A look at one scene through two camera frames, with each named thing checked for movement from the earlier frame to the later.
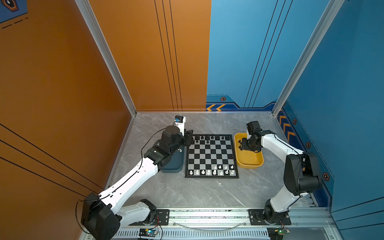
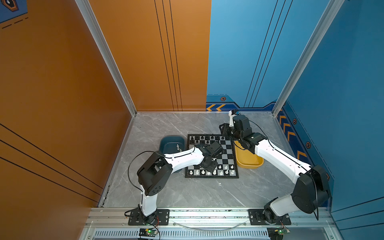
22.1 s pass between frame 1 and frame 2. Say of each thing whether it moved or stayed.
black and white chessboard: stayed
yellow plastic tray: stayed
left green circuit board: stayed
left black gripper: moved
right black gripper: moved
